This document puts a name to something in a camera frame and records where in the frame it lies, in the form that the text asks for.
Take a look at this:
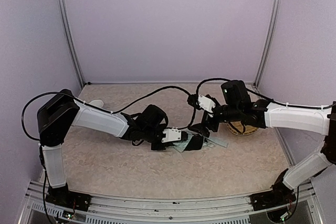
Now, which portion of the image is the mint green black umbrella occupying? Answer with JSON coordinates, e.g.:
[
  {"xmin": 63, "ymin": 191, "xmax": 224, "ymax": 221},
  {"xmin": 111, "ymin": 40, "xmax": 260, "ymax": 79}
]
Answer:
[{"xmin": 172, "ymin": 132, "xmax": 228, "ymax": 153}]

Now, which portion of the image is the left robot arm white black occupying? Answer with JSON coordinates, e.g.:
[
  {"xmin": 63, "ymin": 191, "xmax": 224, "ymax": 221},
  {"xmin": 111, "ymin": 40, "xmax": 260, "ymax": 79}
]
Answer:
[{"xmin": 37, "ymin": 89, "xmax": 169, "ymax": 191}]

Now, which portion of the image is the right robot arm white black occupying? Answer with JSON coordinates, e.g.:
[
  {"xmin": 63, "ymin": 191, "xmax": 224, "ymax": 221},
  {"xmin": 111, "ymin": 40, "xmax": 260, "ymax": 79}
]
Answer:
[{"xmin": 187, "ymin": 79, "xmax": 335, "ymax": 195}]

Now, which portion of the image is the woven bamboo tray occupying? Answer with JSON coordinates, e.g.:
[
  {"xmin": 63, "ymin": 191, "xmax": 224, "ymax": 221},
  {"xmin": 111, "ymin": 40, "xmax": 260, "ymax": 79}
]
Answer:
[{"xmin": 226, "ymin": 122, "xmax": 258, "ymax": 136}]

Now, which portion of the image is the white blue enamel pitcher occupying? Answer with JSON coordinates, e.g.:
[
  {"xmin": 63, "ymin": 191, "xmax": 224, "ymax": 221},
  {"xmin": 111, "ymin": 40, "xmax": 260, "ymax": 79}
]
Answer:
[{"xmin": 89, "ymin": 100, "xmax": 104, "ymax": 108}]

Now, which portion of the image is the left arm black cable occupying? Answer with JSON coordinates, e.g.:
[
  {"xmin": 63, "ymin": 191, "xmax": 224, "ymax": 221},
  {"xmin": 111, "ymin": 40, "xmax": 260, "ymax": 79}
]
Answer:
[{"xmin": 21, "ymin": 86, "xmax": 197, "ymax": 141}]

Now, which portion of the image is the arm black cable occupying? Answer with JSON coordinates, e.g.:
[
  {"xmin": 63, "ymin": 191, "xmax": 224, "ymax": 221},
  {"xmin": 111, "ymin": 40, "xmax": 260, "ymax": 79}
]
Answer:
[
  {"xmin": 195, "ymin": 78, "xmax": 336, "ymax": 111},
  {"xmin": 21, "ymin": 86, "xmax": 197, "ymax": 141}
]

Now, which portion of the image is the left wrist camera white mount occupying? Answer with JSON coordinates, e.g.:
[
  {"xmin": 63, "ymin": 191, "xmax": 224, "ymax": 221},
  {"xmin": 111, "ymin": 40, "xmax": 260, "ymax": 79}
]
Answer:
[{"xmin": 161, "ymin": 128, "xmax": 188, "ymax": 143}]

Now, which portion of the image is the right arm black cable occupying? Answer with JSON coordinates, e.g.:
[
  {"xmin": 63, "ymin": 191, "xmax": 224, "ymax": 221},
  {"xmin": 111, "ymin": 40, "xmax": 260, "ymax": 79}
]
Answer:
[{"xmin": 195, "ymin": 78, "xmax": 336, "ymax": 111}]

